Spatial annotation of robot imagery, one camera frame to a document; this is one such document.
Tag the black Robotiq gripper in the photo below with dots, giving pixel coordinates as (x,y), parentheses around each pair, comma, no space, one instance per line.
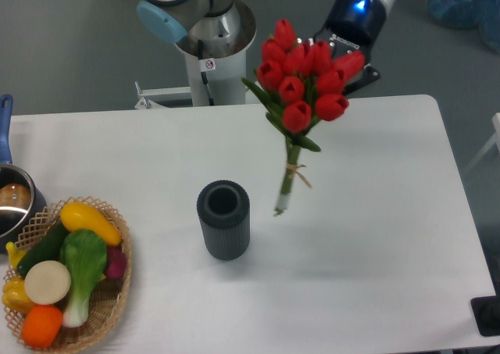
(354,25)

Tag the red tulip bouquet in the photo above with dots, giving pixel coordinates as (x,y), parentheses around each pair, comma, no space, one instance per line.
(300,86)

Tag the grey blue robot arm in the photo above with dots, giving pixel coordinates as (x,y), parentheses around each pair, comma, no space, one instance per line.
(188,12)

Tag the dark grey ribbed vase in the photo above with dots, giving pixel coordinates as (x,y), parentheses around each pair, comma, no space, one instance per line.
(223,209)

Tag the blue plastic bag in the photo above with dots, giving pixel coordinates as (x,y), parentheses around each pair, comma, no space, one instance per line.
(468,14)

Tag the white furniture leg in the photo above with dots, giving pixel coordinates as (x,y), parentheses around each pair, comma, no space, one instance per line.
(488,149)

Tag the black device at table edge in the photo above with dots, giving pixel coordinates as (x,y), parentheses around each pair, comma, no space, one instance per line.
(486,314)

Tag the purple red radish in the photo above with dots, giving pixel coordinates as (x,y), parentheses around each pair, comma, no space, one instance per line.
(116,263)

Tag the yellow squash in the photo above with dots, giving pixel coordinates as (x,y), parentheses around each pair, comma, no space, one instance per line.
(77,216)

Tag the green bok choy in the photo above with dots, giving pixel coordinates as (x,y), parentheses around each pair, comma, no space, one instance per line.
(84,254)

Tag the woven wicker basket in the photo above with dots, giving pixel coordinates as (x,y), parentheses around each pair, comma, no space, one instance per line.
(107,301)

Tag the green cucumber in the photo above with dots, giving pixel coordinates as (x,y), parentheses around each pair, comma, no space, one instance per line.
(46,249)

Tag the cream round radish slice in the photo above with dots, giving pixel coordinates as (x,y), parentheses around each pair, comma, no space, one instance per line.
(47,282)

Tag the yellow banana tip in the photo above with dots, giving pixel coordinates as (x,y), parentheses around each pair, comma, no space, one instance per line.
(15,254)

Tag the orange fruit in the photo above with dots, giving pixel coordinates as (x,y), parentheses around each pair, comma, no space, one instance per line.
(41,325)

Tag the yellow bell pepper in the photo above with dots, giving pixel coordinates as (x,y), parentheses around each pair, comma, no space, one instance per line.
(15,297)

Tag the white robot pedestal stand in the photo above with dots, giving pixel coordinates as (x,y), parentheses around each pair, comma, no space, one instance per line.
(215,55)

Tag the blue handled steel saucepan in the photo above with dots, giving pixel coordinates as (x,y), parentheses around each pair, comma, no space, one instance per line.
(20,198)

